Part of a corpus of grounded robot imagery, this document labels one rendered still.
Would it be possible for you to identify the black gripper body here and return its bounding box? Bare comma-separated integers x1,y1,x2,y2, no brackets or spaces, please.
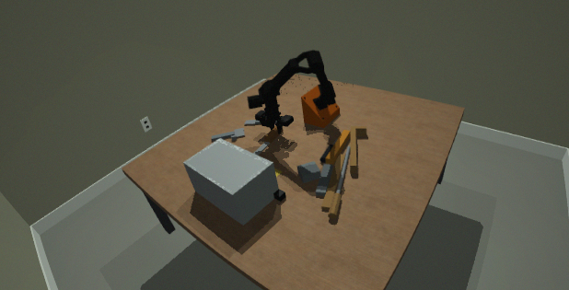
255,104,294,127

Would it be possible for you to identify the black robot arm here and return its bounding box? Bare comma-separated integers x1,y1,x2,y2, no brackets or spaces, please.
247,51,336,127

